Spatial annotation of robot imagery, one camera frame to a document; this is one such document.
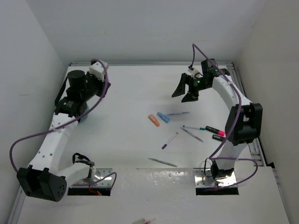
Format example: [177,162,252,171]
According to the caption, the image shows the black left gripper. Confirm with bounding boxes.
[80,70,110,101]

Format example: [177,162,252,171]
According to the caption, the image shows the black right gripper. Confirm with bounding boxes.
[172,73,210,103]

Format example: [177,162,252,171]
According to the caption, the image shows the green capped white marker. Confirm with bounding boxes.
[183,125,206,130]

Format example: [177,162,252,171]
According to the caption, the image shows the clear purple ballpoint pen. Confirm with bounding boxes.
[180,127,204,143]

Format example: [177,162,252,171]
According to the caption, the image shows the purple capped white marker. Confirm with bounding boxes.
[161,132,178,149]

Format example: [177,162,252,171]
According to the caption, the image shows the clear green pen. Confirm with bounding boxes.
[148,158,178,168]

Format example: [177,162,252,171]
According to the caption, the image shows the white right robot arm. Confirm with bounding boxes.
[172,59,263,179]

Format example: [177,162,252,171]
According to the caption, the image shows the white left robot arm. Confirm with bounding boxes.
[17,68,200,202]

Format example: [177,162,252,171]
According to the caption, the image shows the teal pen holder cup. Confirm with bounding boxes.
[78,105,89,123]

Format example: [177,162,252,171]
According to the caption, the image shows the pink black highlighter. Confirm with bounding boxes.
[205,126,226,137]

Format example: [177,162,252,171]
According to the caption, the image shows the yellow black highlighter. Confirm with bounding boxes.
[212,134,225,141]

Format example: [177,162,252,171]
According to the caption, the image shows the pink white object at edge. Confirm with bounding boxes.
[132,217,157,224]

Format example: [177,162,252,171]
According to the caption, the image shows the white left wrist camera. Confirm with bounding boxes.
[89,61,109,82]

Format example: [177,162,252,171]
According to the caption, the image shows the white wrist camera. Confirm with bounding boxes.
[89,61,109,82]
[188,65,202,79]

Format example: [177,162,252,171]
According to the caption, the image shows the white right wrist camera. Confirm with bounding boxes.
[188,65,202,79]

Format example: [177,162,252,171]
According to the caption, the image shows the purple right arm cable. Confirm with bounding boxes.
[191,43,259,187]

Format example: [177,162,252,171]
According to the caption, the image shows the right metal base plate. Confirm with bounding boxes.
[193,168,237,189]

